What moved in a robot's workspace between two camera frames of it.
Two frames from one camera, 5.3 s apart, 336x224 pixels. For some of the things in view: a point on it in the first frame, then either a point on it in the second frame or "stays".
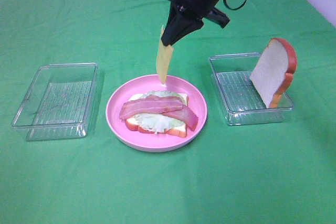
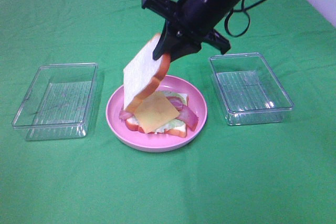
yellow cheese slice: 164,53 → 155,110
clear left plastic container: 60,102 stays
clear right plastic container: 240,102 stays
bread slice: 273,73 → 144,73
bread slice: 180,131 stays
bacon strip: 185,114 stays
